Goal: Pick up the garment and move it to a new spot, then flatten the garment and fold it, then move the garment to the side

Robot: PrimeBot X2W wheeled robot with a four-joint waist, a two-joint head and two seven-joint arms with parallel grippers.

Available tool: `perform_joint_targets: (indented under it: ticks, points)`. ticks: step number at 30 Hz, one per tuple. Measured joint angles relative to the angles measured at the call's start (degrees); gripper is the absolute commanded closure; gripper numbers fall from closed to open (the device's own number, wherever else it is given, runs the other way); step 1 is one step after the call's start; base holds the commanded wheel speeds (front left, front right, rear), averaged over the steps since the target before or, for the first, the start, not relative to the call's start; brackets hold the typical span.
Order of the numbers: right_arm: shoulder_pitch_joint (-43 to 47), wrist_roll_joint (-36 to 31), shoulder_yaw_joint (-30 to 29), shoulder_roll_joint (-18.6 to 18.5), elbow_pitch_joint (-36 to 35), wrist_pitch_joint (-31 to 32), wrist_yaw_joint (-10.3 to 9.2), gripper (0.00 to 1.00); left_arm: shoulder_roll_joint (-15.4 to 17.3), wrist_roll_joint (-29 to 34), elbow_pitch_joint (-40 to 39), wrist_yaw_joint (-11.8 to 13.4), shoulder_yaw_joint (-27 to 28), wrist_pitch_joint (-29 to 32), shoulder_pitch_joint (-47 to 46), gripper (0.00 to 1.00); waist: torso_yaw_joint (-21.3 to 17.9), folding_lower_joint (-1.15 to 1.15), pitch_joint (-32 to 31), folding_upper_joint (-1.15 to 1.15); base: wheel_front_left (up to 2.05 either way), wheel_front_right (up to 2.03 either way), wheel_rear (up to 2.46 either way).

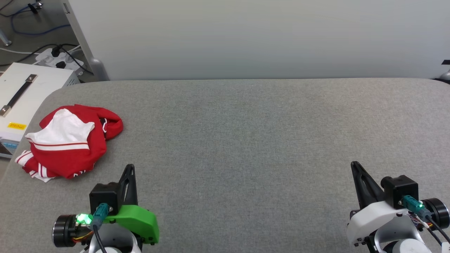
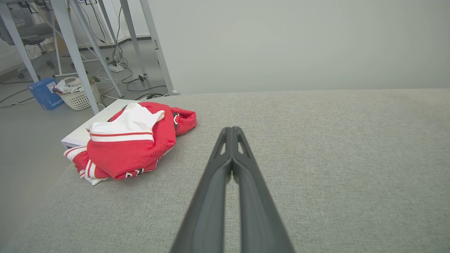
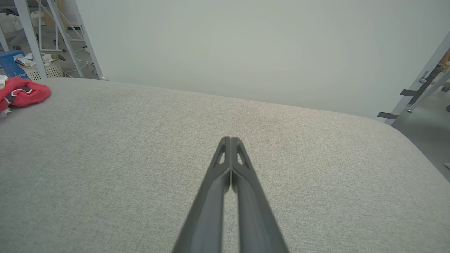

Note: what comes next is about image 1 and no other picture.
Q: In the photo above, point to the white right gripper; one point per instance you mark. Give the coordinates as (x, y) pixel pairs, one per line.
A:
(372, 221)

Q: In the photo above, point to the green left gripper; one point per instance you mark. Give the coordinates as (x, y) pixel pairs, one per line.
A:
(137, 219)

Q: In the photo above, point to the red and white jersey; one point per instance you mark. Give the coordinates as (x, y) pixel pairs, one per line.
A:
(70, 158)

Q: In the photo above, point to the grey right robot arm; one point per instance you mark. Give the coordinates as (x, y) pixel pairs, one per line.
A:
(404, 246)

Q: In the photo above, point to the white equipment box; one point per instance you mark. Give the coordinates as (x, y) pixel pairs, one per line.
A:
(38, 91)

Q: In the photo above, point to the grey round foot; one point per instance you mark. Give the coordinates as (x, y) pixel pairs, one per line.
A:
(445, 75)

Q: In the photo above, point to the white power strip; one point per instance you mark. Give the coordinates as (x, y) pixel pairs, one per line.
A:
(59, 59)

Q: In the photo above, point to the white partition panel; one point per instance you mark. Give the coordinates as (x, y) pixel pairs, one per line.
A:
(246, 38)

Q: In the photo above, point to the grey metal leg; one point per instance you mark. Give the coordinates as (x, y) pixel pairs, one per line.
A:
(4, 38)

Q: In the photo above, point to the small black floor object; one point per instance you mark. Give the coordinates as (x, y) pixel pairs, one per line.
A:
(34, 7)

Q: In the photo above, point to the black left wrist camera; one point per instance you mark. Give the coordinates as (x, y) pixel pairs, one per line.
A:
(103, 196)

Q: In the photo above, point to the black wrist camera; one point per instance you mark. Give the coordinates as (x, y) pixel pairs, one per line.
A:
(103, 196)
(399, 188)

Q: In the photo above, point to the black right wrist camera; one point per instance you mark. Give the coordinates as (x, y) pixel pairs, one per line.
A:
(399, 188)

